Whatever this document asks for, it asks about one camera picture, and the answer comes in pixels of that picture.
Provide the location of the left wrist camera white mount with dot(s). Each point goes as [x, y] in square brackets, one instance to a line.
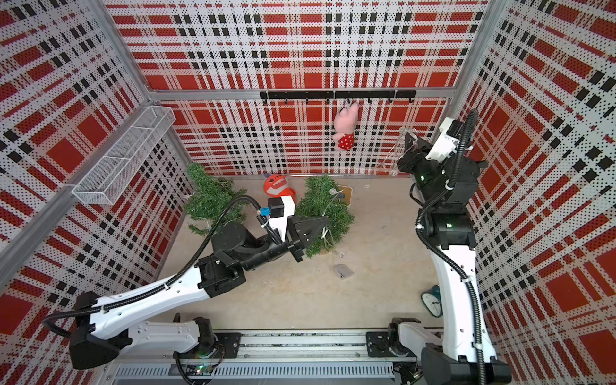
[278, 211]

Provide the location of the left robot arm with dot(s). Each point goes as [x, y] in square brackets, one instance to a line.
[102, 329]

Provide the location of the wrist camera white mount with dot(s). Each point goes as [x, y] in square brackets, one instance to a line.
[447, 140]
[278, 211]

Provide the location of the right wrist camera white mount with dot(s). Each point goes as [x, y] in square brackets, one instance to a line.
[447, 140]

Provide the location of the teal alarm clock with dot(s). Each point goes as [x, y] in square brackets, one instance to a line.
[431, 299]

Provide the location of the green christmas tree wooden base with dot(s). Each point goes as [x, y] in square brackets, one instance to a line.
[209, 198]

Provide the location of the black hook rail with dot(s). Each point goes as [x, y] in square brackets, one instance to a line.
[338, 94]

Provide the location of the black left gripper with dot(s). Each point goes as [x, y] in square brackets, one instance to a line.
[297, 234]

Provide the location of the white wire mesh basket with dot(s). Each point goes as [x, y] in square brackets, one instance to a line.
[107, 180]

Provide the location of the green circuit board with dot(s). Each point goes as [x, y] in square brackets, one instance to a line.
[200, 370]

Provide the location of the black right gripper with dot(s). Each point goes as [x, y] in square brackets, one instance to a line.
[412, 157]

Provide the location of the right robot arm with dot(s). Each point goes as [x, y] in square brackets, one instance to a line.
[446, 178]

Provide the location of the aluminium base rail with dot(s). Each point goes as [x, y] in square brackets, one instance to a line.
[323, 356]

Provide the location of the red plush monster toy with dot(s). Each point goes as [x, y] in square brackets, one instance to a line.
[276, 185]

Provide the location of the pink plush pig toy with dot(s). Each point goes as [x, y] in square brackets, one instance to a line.
[344, 125]

